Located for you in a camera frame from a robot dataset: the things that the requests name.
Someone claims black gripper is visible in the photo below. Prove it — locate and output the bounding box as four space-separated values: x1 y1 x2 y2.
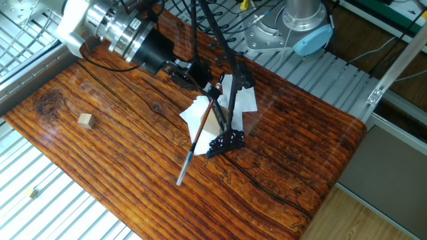
129 29 210 90

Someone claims thin calligraphy brush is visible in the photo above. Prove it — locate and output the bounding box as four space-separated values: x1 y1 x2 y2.
175 83 225 187

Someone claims grey robot base column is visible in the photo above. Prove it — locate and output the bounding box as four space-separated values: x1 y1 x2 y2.
283 0 328 30

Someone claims black metal pen rack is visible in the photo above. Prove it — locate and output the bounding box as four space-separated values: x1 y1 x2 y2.
179 0 259 160

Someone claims white paper sheet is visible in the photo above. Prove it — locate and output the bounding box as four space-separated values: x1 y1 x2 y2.
179 95 224 134
220 73 258 113
189 120 245 156

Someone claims large wooden block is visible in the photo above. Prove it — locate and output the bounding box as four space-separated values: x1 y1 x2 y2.
203 110 232 135

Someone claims small wooden cube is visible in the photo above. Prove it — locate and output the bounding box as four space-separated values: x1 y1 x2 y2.
77 113 93 129

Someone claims green board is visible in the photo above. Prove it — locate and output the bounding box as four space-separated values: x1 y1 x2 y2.
383 0 427 34

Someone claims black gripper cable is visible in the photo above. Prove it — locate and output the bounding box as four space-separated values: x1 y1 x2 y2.
77 0 167 73

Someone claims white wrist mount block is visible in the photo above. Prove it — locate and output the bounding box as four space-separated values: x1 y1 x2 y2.
53 0 93 58

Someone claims white aluminium frame post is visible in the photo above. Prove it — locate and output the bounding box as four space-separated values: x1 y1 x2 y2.
365 23 427 107

